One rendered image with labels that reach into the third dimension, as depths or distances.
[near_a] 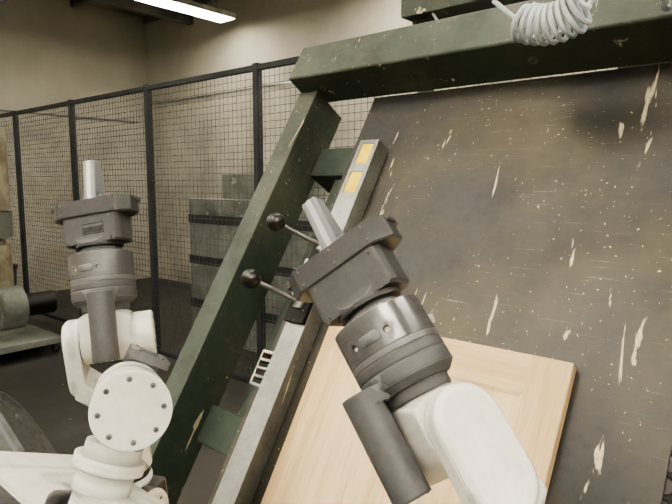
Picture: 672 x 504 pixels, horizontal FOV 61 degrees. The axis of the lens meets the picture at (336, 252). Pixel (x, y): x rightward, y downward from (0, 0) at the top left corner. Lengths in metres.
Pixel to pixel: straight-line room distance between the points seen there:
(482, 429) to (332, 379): 0.57
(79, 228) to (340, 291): 0.47
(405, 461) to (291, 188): 0.95
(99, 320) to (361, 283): 0.41
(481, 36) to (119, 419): 0.93
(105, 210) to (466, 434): 0.59
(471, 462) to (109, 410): 0.29
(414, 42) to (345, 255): 0.79
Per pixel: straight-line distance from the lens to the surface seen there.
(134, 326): 0.86
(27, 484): 0.57
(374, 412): 0.50
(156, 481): 0.96
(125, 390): 0.52
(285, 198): 1.35
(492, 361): 0.90
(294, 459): 1.03
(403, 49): 1.27
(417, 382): 0.51
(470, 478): 0.48
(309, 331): 1.09
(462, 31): 1.22
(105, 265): 0.86
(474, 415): 0.49
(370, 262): 0.53
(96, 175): 0.92
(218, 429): 1.25
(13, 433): 0.71
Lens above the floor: 1.61
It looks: 7 degrees down
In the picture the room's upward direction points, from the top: straight up
